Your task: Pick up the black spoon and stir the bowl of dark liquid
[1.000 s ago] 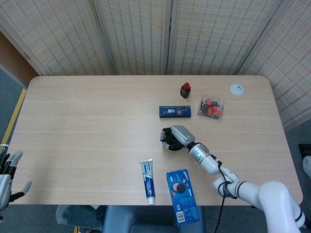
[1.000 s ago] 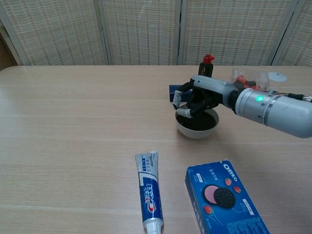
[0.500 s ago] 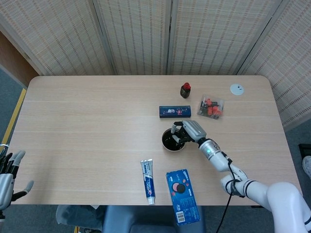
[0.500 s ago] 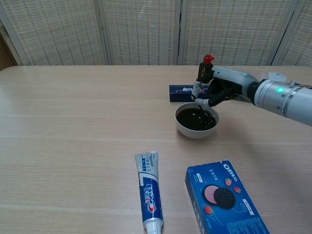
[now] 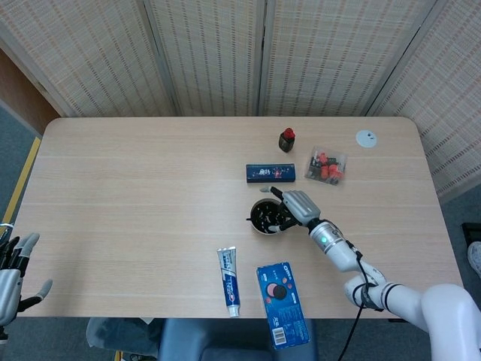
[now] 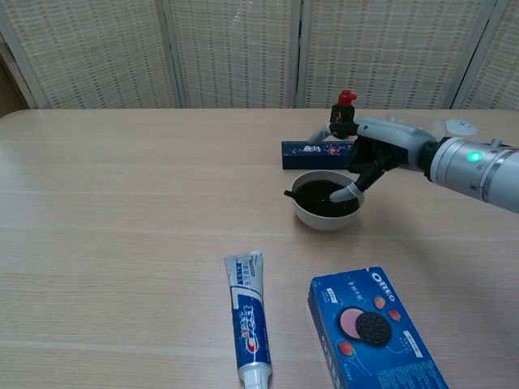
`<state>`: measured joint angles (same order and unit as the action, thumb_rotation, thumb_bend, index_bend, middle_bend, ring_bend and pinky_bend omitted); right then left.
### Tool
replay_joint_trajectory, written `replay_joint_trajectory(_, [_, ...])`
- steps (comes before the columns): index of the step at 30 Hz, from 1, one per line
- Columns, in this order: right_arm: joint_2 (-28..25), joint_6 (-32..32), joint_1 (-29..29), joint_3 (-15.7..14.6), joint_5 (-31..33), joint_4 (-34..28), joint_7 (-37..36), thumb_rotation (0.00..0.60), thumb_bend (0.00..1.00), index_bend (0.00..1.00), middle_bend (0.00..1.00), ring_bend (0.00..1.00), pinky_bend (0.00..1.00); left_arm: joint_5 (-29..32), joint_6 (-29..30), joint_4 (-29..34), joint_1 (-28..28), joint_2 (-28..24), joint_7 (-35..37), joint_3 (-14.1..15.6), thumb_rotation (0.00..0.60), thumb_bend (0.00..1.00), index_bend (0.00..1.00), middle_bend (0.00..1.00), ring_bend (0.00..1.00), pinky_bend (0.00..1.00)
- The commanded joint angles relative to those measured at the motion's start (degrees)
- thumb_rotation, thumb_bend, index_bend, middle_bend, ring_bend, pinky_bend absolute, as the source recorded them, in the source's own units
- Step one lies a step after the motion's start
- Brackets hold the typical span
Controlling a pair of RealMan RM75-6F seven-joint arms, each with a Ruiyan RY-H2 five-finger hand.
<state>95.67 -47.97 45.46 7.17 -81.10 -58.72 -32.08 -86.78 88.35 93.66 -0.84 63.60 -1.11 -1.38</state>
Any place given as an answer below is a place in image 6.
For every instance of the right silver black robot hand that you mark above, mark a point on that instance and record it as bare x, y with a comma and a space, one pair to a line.
393, 135

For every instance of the black plastic spoon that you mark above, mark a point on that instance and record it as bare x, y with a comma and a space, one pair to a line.
289, 194

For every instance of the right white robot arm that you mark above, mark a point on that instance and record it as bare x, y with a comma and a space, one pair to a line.
474, 170

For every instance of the white cup with black interior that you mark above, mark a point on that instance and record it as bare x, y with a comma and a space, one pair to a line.
324, 219

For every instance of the dark bottle with red cap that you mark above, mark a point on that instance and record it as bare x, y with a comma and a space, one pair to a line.
344, 113

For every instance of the woven folding screen panel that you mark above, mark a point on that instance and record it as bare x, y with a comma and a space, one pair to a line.
93, 52
496, 61
235, 52
397, 52

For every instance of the dark blue slim box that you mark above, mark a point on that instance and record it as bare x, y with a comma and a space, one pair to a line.
312, 156

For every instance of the blue Oreo cookie box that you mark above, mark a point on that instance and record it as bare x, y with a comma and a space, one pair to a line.
373, 328

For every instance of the blue white toothpaste tube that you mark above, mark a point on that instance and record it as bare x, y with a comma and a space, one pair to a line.
249, 320

